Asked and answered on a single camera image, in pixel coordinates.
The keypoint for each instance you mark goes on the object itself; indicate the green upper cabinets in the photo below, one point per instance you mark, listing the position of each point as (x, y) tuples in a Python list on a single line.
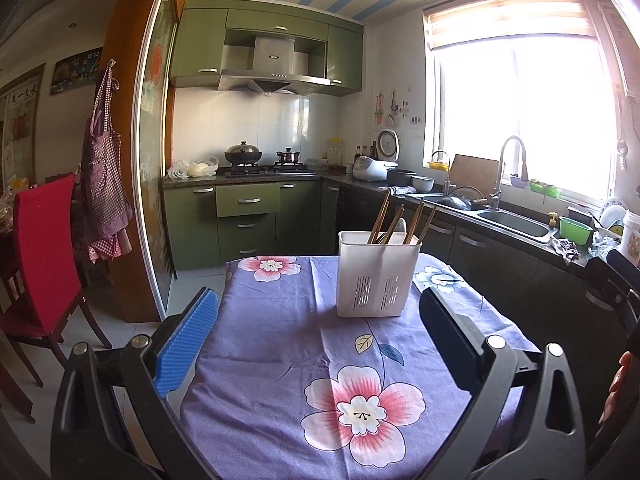
[(213, 34)]

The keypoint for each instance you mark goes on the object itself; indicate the white bowl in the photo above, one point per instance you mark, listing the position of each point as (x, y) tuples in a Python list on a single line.
[(423, 184)]

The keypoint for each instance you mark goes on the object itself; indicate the glass sliding door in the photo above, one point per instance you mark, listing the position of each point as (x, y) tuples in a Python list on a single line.
[(148, 129)]

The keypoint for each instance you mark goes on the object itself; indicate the translucent plastic spoon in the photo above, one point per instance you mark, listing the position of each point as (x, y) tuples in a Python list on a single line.
[(401, 226)]

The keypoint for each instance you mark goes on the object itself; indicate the white plastic utensil holder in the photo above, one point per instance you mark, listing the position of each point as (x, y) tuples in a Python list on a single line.
[(373, 280)]

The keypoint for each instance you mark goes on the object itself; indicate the wooden chopstick four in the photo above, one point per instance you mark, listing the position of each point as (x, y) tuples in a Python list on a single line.
[(427, 225)]

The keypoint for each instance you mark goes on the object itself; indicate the green lower cabinets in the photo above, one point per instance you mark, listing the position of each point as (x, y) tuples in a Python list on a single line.
[(211, 222)]

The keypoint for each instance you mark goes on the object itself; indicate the wooden chopstick three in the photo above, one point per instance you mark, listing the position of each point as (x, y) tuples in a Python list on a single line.
[(414, 223)]

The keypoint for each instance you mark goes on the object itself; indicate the black wok with lid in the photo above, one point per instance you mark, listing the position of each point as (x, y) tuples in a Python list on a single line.
[(243, 154)]

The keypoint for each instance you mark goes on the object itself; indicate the wooden cutting board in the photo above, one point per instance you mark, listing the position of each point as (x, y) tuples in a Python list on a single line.
[(478, 172)]

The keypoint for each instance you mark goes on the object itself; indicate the purple floral tablecloth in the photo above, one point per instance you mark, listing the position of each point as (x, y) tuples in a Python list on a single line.
[(284, 388)]

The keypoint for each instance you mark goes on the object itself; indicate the white plastic bags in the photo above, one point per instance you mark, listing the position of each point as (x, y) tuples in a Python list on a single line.
[(183, 170)]

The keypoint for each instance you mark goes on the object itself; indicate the steel kitchen sink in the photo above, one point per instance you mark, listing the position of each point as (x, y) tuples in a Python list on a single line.
[(516, 224)]

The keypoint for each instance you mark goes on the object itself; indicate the wall picture poster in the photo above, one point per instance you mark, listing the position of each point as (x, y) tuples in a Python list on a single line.
[(76, 71)]

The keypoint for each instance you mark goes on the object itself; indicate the green cabinets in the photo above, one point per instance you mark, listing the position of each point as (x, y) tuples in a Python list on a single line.
[(211, 222), (213, 34)]

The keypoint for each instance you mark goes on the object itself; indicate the wooden chopstick one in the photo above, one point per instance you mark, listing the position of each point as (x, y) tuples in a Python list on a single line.
[(376, 228)]

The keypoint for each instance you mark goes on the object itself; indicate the steel range hood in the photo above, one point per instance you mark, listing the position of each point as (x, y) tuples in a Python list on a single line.
[(275, 67)]

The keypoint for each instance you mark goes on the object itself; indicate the person right hand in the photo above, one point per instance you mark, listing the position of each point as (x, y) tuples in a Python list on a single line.
[(614, 390)]

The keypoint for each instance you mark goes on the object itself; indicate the black gas stove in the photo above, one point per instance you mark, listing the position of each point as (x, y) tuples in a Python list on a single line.
[(256, 170)]

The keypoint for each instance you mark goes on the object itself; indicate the purple checkered apron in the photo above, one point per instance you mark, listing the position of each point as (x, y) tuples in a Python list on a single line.
[(105, 208)]

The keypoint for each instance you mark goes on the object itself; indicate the small steel pot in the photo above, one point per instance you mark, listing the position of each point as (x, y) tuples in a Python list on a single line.
[(288, 156)]

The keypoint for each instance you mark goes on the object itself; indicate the red covered chair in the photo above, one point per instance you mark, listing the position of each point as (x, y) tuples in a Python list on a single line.
[(45, 258)]

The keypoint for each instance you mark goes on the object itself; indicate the white rice cooker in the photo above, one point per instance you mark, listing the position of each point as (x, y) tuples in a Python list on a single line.
[(375, 168)]

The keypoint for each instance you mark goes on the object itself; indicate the green plastic basin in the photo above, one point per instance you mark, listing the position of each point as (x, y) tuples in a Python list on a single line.
[(577, 232)]

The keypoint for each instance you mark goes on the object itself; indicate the wooden chopstick two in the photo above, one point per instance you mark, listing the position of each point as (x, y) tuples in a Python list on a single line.
[(385, 238)]

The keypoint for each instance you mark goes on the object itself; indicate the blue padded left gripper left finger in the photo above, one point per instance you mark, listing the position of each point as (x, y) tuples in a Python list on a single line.
[(181, 338)]

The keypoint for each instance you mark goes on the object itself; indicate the dark lower counter cabinets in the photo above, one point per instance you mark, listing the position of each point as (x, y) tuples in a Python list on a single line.
[(533, 286)]

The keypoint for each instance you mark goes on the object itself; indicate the dark padded left gripper right finger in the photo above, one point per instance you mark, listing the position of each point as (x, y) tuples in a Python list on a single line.
[(457, 340)]

